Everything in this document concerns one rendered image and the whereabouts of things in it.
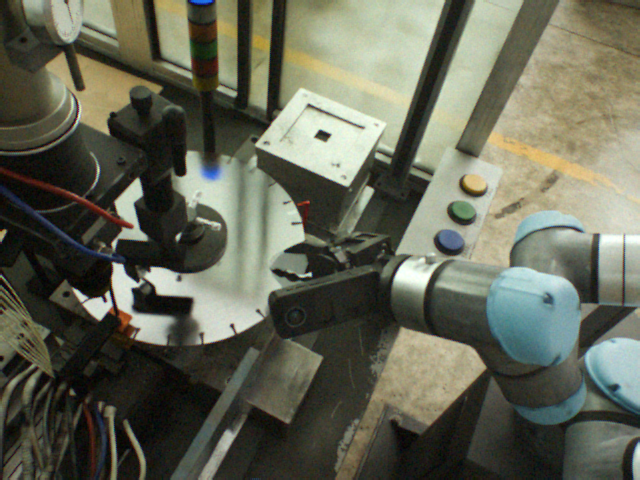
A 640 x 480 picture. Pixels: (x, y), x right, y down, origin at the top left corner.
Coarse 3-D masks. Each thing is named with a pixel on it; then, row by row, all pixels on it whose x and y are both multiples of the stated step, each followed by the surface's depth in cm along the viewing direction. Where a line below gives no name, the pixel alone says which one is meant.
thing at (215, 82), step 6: (192, 72) 91; (192, 78) 92; (198, 78) 90; (204, 78) 90; (210, 78) 91; (216, 78) 92; (198, 84) 92; (204, 84) 91; (210, 84) 92; (216, 84) 93; (198, 90) 93; (204, 90) 92; (210, 90) 93
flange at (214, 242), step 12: (204, 216) 79; (216, 216) 79; (204, 228) 77; (180, 240) 75; (192, 240) 75; (204, 240) 77; (216, 240) 77; (192, 252) 75; (204, 252) 76; (216, 252) 76; (192, 264) 75; (204, 264) 75
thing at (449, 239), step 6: (444, 234) 89; (450, 234) 89; (456, 234) 89; (438, 240) 88; (444, 240) 88; (450, 240) 88; (456, 240) 88; (462, 240) 88; (444, 246) 87; (450, 246) 88; (456, 246) 88
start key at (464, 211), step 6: (456, 204) 93; (462, 204) 93; (468, 204) 93; (450, 210) 93; (456, 210) 92; (462, 210) 92; (468, 210) 92; (474, 210) 92; (456, 216) 91; (462, 216) 91; (468, 216) 91
